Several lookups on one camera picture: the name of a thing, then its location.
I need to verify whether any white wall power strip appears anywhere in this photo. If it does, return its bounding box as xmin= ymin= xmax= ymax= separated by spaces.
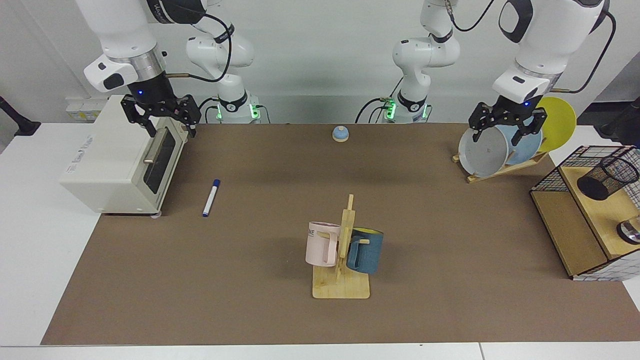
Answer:
xmin=65 ymin=97 xmax=110 ymax=122

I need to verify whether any wooden plate rack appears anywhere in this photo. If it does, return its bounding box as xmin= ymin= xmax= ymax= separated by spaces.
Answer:
xmin=452 ymin=150 xmax=550 ymax=184

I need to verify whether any black base cable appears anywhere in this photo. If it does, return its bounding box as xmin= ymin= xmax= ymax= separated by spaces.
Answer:
xmin=355 ymin=77 xmax=397 ymax=125
xmin=197 ymin=96 xmax=221 ymax=124

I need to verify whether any wire basket with wooden floor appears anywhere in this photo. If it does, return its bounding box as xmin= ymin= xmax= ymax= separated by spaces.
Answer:
xmin=530 ymin=145 xmax=640 ymax=282

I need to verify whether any dark blue cup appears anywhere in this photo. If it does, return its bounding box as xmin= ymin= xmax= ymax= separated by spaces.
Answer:
xmin=346 ymin=227 xmax=385 ymax=275

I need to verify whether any black bulky object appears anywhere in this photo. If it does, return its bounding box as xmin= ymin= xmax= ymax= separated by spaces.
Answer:
xmin=595 ymin=97 xmax=640 ymax=148

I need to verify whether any grey plate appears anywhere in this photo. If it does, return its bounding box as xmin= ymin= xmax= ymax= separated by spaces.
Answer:
xmin=458 ymin=125 xmax=510 ymax=177

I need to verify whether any wooden cup stand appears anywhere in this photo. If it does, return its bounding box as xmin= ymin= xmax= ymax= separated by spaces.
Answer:
xmin=312 ymin=194 xmax=371 ymax=300

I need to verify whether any white marker with blue cap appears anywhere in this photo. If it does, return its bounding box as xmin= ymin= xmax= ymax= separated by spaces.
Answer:
xmin=202 ymin=179 xmax=221 ymax=218

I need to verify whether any pink cup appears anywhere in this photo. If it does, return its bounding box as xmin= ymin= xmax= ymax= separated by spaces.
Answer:
xmin=305 ymin=221 xmax=342 ymax=268

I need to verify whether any black stand base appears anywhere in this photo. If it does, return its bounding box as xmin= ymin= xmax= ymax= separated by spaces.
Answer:
xmin=0 ymin=95 xmax=42 ymax=137

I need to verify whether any pale toaster oven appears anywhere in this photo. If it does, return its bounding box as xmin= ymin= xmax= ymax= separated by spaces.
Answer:
xmin=60 ymin=94 xmax=190 ymax=218

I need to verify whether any yellow plate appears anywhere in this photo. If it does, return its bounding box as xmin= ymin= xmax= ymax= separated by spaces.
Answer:
xmin=535 ymin=96 xmax=577 ymax=153

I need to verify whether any black mesh pen holder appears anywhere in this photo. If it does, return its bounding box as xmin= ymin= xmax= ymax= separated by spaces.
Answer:
xmin=576 ymin=155 xmax=640 ymax=201

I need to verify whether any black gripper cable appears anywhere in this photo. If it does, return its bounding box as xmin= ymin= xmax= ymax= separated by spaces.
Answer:
xmin=165 ymin=12 xmax=236 ymax=83
xmin=550 ymin=10 xmax=617 ymax=95

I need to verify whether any light blue plate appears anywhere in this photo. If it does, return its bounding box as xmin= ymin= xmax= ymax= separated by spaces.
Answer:
xmin=495 ymin=122 xmax=543 ymax=166

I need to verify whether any brown table cloth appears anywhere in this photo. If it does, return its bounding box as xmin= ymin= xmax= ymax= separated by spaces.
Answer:
xmin=41 ymin=123 xmax=640 ymax=346

